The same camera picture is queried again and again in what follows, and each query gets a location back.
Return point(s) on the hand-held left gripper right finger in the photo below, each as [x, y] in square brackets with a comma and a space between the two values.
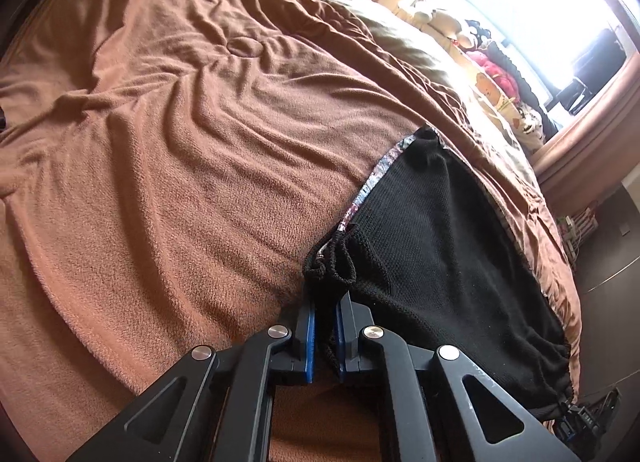
[341, 342]

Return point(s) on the dark furniture by window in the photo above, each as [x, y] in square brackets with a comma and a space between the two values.
[595, 62]

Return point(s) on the pink window ledge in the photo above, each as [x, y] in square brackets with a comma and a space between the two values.
[590, 142]

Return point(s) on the black knit pants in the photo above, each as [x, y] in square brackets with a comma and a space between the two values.
[440, 252]

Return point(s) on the white patterned plush toy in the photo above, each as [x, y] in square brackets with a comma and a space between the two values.
[527, 127]

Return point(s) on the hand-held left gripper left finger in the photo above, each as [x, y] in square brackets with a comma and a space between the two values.
[309, 342]

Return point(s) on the cream plush toy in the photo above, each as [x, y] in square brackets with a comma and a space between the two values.
[435, 17]

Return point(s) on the brown fleece blanket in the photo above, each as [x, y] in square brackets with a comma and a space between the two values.
[175, 167]

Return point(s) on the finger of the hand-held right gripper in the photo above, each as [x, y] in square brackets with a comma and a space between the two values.
[575, 422]

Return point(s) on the red plush toy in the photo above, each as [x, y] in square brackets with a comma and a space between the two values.
[492, 70]

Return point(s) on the cream printed cushion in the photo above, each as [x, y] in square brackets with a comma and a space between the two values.
[495, 95]

